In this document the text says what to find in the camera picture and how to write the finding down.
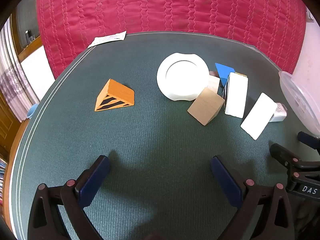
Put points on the light blue cup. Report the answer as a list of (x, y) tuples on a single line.
[(31, 111)]

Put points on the blue wedge block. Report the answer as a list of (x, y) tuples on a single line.
[(223, 71)]

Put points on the tan wooden wedge block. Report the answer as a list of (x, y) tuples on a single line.
[(206, 105)]

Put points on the green table mat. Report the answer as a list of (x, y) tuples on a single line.
[(150, 135)]

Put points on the row of books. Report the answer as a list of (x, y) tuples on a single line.
[(2, 177)]

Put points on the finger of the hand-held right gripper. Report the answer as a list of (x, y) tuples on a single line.
[(308, 140), (283, 155)]

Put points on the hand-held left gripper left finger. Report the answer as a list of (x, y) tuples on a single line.
[(93, 182)]

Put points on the white rectangular block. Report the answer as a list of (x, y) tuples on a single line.
[(258, 116)]

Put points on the light wooden block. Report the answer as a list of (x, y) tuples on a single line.
[(213, 84)]

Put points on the wooden window frame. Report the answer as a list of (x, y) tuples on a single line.
[(28, 46)]

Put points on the orange striped wedge block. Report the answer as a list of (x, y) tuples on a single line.
[(117, 92)]

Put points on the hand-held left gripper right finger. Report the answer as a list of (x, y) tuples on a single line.
[(225, 180)]

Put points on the white block with striped side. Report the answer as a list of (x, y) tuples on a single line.
[(236, 95)]

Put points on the white plate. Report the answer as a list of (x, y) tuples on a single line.
[(183, 76)]

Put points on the clear plastic container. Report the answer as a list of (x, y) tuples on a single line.
[(300, 97)]

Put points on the small white labelled box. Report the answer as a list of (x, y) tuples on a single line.
[(279, 112)]

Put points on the white paper sheet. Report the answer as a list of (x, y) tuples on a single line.
[(107, 40)]

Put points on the red quilted blanket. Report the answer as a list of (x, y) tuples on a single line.
[(162, 5)]

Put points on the patterned white curtain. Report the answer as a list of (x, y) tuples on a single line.
[(11, 80)]

